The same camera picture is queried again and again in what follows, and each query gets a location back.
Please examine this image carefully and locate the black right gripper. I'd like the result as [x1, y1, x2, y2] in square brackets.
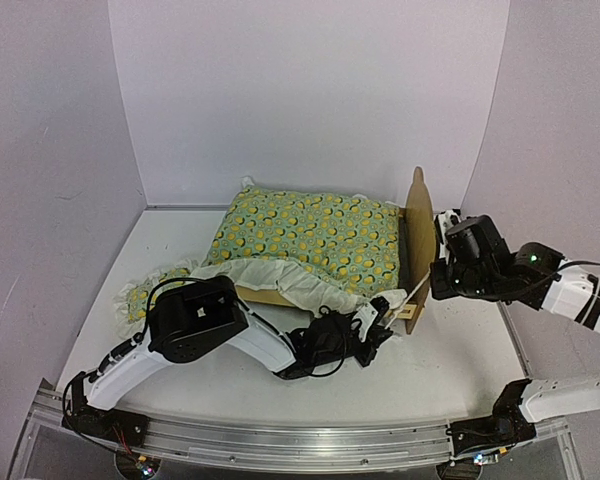
[430, 258, 500, 303]

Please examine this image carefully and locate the wooden pet bed frame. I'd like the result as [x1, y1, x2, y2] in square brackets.
[229, 165, 439, 336]

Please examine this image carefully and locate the lemon print bed cushion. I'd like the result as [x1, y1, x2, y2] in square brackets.
[194, 177, 412, 318]

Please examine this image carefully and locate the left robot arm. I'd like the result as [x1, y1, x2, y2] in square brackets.
[63, 276, 403, 437]

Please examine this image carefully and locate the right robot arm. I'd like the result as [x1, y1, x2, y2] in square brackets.
[430, 210, 600, 443]

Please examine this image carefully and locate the small lemon print pillow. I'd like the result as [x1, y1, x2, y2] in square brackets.
[113, 258, 199, 339]

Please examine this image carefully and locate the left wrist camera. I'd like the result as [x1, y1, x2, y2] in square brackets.
[352, 296, 389, 343]

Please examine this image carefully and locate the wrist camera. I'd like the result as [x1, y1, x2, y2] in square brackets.
[433, 209, 462, 260]
[352, 296, 389, 343]

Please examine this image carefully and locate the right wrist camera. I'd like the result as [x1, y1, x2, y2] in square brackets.
[433, 209, 462, 260]

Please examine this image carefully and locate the aluminium front rail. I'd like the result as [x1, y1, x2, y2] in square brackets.
[27, 379, 571, 466]

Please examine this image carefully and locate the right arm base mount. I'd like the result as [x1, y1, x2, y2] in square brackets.
[446, 379, 536, 460]

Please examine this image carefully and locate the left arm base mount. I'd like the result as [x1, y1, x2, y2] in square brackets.
[62, 372, 149, 448]

